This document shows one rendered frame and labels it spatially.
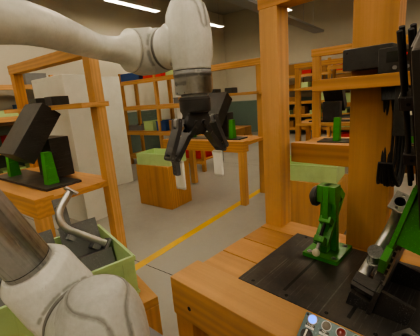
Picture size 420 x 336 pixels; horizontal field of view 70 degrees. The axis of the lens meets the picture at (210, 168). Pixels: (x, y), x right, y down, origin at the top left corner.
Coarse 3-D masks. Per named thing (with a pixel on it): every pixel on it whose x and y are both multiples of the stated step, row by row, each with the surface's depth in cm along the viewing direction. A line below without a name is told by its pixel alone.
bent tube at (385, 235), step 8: (400, 192) 81; (392, 200) 81; (400, 200) 82; (392, 208) 80; (400, 208) 79; (392, 216) 86; (400, 216) 84; (392, 224) 87; (384, 232) 89; (392, 232) 88; (384, 240) 88; (384, 248) 88; (368, 264) 86; (368, 272) 85; (352, 280) 86
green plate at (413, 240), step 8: (416, 192) 69; (408, 200) 70; (416, 200) 70; (408, 208) 71; (416, 208) 71; (408, 216) 72; (416, 216) 71; (400, 224) 72; (408, 224) 72; (416, 224) 71; (400, 232) 74; (408, 232) 73; (416, 232) 72; (392, 240) 75; (400, 240) 74; (408, 240) 73; (416, 240) 72; (392, 248) 75; (408, 248) 74; (416, 248) 72
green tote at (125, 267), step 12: (60, 240) 133; (120, 252) 122; (120, 264) 108; (132, 264) 112; (120, 276) 109; (132, 276) 112; (0, 312) 87; (12, 312) 89; (0, 324) 88; (12, 324) 90
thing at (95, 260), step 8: (56, 200) 123; (64, 216) 123; (72, 224) 124; (80, 224) 126; (88, 224) 128; (96, 224) 130; (64, 232) 122; (88, 232) 128; (96, 232) 129; (64, 240) 121; (80, 240) 125; (72, 248) 123; (80, 248) 124; (88, 248) 126; (80, 256) 124; (88, 256) 120; (96, 256) 122; (104, 256) 124; (112, 256) 126; (88, 264) 120; (96, 264) 122; (104, 264) 124
